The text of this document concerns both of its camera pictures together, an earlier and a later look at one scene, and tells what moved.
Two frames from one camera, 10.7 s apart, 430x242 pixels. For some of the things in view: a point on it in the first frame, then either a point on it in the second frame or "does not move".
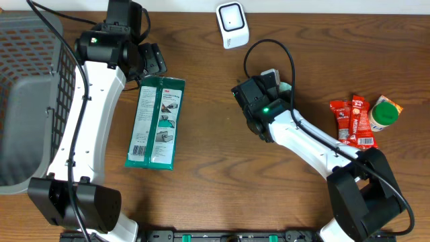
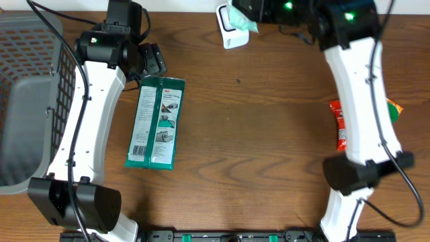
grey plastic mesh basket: (37, 70) does not move
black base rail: (220, 236) does not move
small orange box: (381, 99) does not move
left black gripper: (156, 62) does not move
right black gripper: (281, 97) → (261, 13)
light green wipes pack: (283, 86) → (238, 18)
